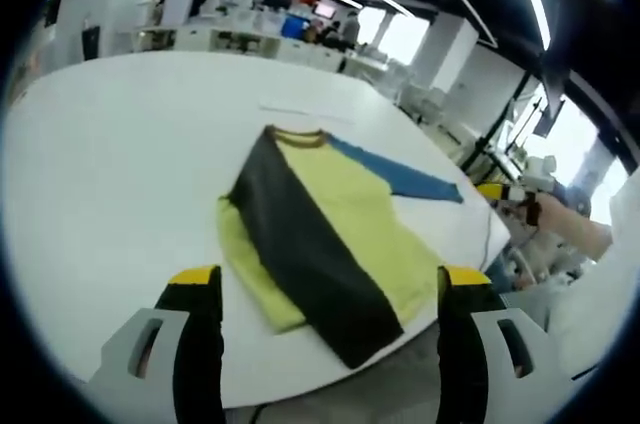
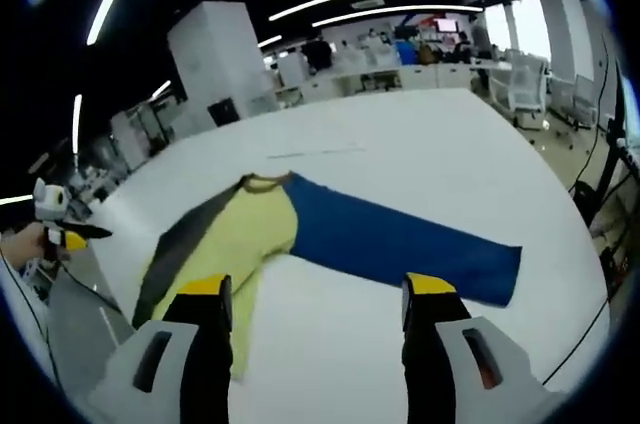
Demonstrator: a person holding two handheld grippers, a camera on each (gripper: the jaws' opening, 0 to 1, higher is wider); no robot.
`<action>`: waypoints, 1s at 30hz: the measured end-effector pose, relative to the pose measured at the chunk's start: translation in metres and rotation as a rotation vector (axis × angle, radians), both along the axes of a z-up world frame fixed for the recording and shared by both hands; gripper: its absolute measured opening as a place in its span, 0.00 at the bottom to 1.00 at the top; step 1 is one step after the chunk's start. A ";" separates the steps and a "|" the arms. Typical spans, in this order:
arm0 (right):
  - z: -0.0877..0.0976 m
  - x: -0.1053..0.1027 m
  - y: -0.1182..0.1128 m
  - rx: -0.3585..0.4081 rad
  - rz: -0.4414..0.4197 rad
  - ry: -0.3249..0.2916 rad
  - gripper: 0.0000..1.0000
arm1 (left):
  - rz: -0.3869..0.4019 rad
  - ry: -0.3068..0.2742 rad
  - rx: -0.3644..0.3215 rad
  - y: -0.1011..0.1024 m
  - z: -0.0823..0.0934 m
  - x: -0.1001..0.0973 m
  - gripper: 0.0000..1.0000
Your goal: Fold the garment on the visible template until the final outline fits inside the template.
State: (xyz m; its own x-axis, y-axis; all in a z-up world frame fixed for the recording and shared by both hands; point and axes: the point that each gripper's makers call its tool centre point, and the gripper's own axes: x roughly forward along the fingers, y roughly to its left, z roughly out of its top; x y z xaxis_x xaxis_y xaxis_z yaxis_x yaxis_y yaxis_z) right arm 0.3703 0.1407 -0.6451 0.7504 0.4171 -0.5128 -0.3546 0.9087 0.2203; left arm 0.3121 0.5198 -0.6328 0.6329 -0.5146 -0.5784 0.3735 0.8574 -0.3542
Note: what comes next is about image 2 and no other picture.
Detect black equipment stand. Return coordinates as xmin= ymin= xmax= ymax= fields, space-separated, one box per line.
xmin=569 ymin=33 xmax=640 ymax=230

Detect white square column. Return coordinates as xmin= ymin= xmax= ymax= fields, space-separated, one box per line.
xmin=532 ymin=0 xmax=601 ymax=90

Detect yellow garment blue grey sleeves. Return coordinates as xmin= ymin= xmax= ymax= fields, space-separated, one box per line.
xmin=130 ymin=170 xmax=524 ymax=385

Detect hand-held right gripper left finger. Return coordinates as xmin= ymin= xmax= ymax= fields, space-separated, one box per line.
xmin=87 ymin=272 xmax=235 ymax=424

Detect person's left hand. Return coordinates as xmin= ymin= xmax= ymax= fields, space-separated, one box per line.
xmin=3 ymin=221 xmax=59 ymax=270

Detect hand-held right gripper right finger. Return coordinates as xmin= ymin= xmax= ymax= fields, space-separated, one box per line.
xmin=399 ymin=271 xmax=551 ymax=424

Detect blue barrel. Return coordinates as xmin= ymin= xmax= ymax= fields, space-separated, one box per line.
xmin=394 ymin=38 xmax=419 ymax=66

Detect white office chair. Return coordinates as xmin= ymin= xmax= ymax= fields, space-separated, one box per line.
xmin=487 ymin=56 xmax=549 ymax=118

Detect large white pillar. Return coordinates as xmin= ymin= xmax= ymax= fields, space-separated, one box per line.
xmin=167 ymin=0 xmax=279 ymax=128

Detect person's white coat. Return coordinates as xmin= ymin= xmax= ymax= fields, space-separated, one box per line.
xmin=0 ymin=243 xmax=66 ymax=385

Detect row of white low cabinets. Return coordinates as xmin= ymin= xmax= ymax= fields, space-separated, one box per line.
xmin=272 ymin=61 xmax=486 ymax=100

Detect white shelving unit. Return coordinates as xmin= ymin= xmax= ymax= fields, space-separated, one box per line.
xmin=109 ymin=98 xmax=176 ymax=170

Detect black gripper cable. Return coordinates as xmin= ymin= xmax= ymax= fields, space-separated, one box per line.
xmin=59 ymin=256 xmax=136 ymax=333

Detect black square panel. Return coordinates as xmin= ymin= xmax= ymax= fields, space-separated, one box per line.
xmin=207 ymin=97 xmax=240 ymax=128

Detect tall white cabinet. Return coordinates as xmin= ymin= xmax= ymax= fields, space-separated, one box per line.
xmin=278 ymin=51 xmax=307 ymax=88

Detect thin black cable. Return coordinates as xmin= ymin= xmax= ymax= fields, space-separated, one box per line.
xmin=0 ymin=248 xmax=64 ymax=390

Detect white power strip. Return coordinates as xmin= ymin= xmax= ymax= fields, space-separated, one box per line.
xmin=267 ymin=141 xmax=366 ymax=160

